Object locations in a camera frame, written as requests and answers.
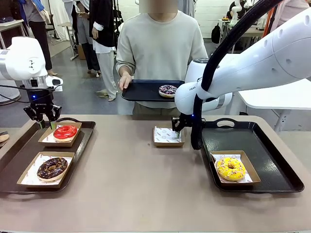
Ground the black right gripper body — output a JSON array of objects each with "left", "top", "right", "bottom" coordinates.
[{"left": 172, "top": 114, "right": 195, "bottom": 128}]

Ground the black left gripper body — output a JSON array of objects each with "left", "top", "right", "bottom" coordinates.
[{"left": 27, "top": 87, "right": 54, "bottom": 117}]

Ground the brown cardboard food box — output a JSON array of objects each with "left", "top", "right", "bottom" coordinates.
[
  {"left": 16, "top": 151, "right": 75, "bottom": 189},
  {"left": 153, "top": 125, "right": 186, "bottom": 148},
  {"left": 38, "top": 122, "right": 83, "bottom": 148},
  {"left": 209, "top": 150, "right": 261, "bottom": 186}
]

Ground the red glazed donut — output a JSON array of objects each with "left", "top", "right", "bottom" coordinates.
[{"left": 53, "top": 125, "right": 78, "bottom": 143}]

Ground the purple sprinkled donut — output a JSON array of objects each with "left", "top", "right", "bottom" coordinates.
[{"left": 158, "top": 84, "right": 178, "bottom": 99}]

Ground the chocolate sprinkled donut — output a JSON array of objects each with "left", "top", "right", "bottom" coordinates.
[{"left": 36, "top": 157, "right": 69, "bottom": 183}]

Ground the black smooth serving tray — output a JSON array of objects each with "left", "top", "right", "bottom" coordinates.
[{"left": 121, "top": 79, "right": 186, "bottom": 102}]

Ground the yellow glazed donut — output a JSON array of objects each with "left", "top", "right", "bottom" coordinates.
[{"left": 216, "top": 156, "right": 246, "bottom": 182}]

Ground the person's right forearm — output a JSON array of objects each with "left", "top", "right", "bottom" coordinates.
[{"left": 116, "top": 58, "right": 137, "bottom": 78}]

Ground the dark brown serving tray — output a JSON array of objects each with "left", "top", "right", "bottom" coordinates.
[{"left": 0, "top": 117, "right": 97, "bottom": 194}]

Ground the black textured serving tray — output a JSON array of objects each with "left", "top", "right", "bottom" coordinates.
[{"left": 201, "top": 118, "right": 305, "bottom": 194}]

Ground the person's right hand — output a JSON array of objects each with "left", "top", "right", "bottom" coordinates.
[{"left": 118, "top": 74, "right": 133, "bottom": 90}]

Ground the white printed paper liner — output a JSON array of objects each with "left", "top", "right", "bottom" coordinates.
[
  {"left": 155, "top": 127, "right": 183, "bottom": 143},
  {"left": 20, "top": 152, "right": 73, "bottom": 186},
  {"left": 211, "top": 152, "right": 253, "bottom": 183}
]

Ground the brown cardboard carton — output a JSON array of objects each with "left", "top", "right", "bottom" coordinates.
[{"left": 77, "top": 44, "right": 87, "bottom": 61}]

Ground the bystander in black trousers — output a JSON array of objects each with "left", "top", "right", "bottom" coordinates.
[{"left": 21, "top": 0, "right": 58, "bottom": 76}]

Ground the bystander in black cardigan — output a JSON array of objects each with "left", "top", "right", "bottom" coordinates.
[{"left": 88, "top": 0, "right": 119, "bottom": 102}]

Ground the bystander in dark trousers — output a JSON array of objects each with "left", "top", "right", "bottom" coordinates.
[{"left": 71, "top": 0, "right": 101, "bottom": 76}]

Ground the person in beige sweater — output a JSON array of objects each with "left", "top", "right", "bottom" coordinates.
[{"left": 116, "top": 0, "right": 209, "bottom": 116}]

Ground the white background desk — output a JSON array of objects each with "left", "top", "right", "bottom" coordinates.
[{"left": 0, "top": 18, "right": 25, "bottom": 49}]

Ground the black backpack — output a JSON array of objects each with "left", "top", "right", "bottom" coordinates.
[{"left": 210, "top": 23, "right": 222, "bottom": 45}]

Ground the white table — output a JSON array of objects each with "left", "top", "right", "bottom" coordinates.
[{"left": 237, "top": 78, "right": 311, "bottom": 133}]

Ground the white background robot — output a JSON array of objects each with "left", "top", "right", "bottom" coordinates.
[{"left": 228, "top": 0, "right": 256, "bottom": 26}]

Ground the bystander in pink clothes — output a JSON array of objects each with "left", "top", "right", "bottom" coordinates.
[{"left": 263, "top": 0, "right": 311, "bottom": 34}]

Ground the black corrugated cable sleeve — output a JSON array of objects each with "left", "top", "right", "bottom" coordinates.
[{"left": 190, "top": 0, "right": 284, "bottom": 151}]

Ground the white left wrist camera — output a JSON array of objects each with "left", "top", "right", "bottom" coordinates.
[{"left": 45, "top": 75, "right": 64, "bottom": 93}]

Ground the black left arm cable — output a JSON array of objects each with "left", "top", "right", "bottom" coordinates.
[{"left": 0, "top": 84, "right": 32, "bottom": 104}]

